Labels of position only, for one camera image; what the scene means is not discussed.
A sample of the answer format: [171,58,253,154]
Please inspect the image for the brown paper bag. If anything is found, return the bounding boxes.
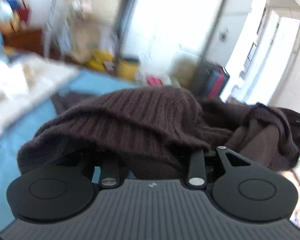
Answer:
[70,18,100,63]

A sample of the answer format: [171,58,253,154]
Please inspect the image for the pink slippers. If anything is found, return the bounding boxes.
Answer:
[146,75,164,86]

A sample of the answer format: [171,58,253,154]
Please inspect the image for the white patterned duvet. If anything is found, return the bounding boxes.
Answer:
[0,54,79,138]

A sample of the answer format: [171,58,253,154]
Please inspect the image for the yellow plastic bag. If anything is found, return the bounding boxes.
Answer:
[86,50,114,72]

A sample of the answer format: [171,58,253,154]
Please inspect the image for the dark brown knit sweater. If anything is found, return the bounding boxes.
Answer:
[17,86,300,179]

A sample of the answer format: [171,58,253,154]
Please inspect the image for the yellow trash bin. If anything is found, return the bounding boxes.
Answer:
[117,59,139,81]

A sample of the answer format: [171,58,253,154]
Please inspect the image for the black suitcase with red stripe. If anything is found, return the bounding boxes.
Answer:
[190,61,230,99]

